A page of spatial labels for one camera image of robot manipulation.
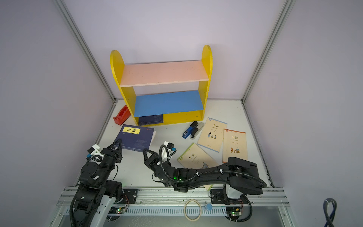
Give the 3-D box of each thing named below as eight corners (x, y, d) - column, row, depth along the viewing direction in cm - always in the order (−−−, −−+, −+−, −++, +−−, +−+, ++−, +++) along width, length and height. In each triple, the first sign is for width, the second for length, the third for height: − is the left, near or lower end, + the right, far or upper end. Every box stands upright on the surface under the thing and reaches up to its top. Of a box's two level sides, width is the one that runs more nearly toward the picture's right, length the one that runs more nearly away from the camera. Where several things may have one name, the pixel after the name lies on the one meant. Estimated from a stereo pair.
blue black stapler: (182, 137, 98) (182, 134, 96) (193, 122, 107) (194, 119, 104) (190, 142, 96) (190, 139, 93) (201, 127, 104) (202, 124, 101)
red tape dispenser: (115, 123, 107) (111, 118, 102) (127, 110, 116) (125, 105, 111) (121, 126, 106) (118, 121, 101) (134, 113, 114) (131, 107, 109)
